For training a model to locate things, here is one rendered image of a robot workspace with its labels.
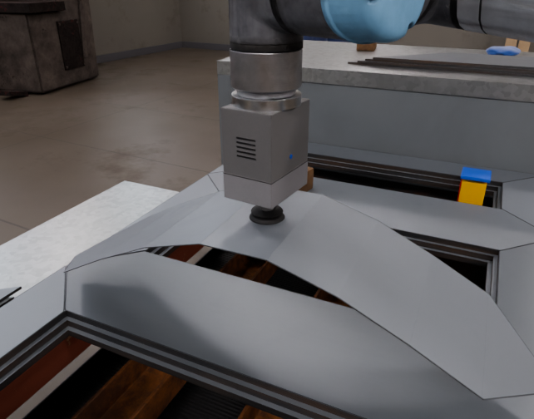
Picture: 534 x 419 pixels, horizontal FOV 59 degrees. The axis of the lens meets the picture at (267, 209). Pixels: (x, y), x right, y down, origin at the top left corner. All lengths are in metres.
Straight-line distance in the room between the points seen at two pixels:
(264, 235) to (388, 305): 0.15
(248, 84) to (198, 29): 9.53
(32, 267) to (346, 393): 0.70
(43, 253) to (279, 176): 0.70
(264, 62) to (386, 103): 0.88
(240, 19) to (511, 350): 0.45
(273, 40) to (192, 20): 9.60
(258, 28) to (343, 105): 0.90
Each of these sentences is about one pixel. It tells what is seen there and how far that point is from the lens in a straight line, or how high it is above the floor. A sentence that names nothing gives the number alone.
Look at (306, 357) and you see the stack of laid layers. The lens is 0.62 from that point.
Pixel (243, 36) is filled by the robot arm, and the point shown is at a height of 1.22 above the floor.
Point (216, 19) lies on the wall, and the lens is 9.74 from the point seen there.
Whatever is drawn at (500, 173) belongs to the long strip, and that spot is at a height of 0.85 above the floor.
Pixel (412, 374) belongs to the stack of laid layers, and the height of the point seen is 0.85.
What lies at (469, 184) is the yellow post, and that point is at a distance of 1.12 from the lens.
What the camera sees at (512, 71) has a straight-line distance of 1.39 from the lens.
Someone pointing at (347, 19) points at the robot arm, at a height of 1.25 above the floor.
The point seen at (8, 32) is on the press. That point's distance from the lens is 6.51.
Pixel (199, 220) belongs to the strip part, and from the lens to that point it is 0.60.
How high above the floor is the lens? 1.27
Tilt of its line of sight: 26 degrees down
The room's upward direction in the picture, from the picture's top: straight up
